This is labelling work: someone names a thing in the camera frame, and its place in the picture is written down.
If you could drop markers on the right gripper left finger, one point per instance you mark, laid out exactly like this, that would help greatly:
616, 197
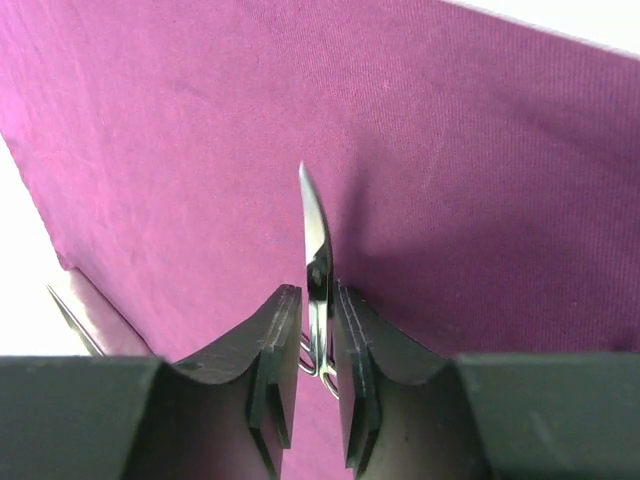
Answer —
225, 412

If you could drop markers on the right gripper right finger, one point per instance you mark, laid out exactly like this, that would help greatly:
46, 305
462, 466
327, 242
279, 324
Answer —
408, 413

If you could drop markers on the steel surgical scissors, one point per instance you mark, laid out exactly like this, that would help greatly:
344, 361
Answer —
317, 343

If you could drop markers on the steel forceps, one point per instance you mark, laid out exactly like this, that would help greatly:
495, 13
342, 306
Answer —
74, 324

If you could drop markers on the purple cloth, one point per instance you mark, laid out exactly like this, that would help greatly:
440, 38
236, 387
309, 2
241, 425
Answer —
480, 178

